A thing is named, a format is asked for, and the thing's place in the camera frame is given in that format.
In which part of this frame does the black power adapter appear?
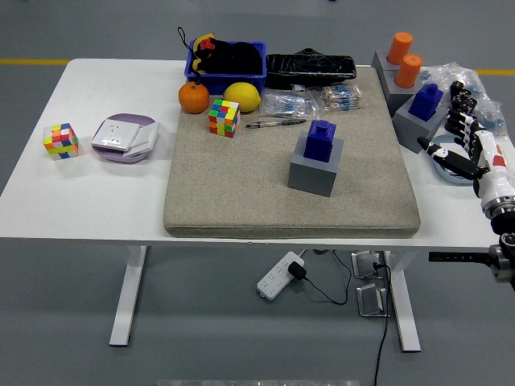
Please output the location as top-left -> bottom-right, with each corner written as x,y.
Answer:
287,261 -> 307,281

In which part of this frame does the pack of black cylinders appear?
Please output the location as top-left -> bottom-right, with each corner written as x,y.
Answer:
446,80 -> 479,121

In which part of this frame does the black item in plastic wrap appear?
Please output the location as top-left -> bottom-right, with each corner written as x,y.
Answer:
265,47 -> 358,90

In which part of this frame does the colourful puzzle cube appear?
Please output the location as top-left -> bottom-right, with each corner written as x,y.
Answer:
208,98 -> 241,139
43,122 -> 80,162

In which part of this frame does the white power strip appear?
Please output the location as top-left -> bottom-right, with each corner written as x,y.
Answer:
256,251 -> 306,301

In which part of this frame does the dark pen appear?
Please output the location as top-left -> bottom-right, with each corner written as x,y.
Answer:
245,118 -> 308,130

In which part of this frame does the orange mandarin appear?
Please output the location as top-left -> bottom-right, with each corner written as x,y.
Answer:
178,80 -> 212,115

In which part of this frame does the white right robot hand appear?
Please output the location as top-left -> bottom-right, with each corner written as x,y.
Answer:
417,110 -> 515,208

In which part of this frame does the bag of tan resistors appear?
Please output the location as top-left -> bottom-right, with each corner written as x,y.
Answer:
320,84 -> 364,113

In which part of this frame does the orange cylinder seal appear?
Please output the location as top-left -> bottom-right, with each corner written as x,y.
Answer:
386,31 -> 414,65
394,54 -> 424,89

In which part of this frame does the black floor cable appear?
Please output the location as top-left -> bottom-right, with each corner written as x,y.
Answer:
372,263 -> 393,386

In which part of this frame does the grey-brown mat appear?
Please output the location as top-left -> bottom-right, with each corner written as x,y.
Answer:
163,66 -> 422,239

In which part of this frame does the grey cube seal holder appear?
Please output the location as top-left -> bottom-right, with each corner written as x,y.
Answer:
287,130 -> 346,198
393,94 -> 450,154
370,50 -> 403,73
380,68 -> 423,119

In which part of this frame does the thin black adapter cable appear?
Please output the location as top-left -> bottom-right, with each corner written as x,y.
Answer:
301,249 -> 353,306

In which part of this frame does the white table leg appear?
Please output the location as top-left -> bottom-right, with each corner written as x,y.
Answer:
383,251 -> 422,354
109,244 -> 148,347

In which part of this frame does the yellow lemon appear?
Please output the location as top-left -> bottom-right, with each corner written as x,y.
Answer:
223,81 -> 263,113

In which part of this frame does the black pouch with yellow trim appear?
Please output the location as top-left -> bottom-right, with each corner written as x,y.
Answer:
177,27 -> 263,84

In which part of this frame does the blue square seal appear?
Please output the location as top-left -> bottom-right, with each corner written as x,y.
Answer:
303,119 -> 337,163
408,83 -> 444,121

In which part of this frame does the white switch panel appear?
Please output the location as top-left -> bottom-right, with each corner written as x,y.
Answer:
122,121 -> 161,158

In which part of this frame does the bag of blue resistors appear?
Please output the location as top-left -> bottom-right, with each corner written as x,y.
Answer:
259,88 -> 321,121

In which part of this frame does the light blue tray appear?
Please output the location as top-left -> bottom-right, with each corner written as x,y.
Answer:
429,134 -> 476,186

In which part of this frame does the white wall socket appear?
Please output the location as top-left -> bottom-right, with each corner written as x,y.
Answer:
90,119 -> 140,153

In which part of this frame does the blue plastic bin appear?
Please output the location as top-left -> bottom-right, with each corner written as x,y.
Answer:
183,39 -> 268,97

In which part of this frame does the metal foot pedal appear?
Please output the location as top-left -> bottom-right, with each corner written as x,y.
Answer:
350,250 -> 386,280
355,282 -> 390,318

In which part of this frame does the black desk control panel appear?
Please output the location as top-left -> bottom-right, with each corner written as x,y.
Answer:
428,252 -> 492,263

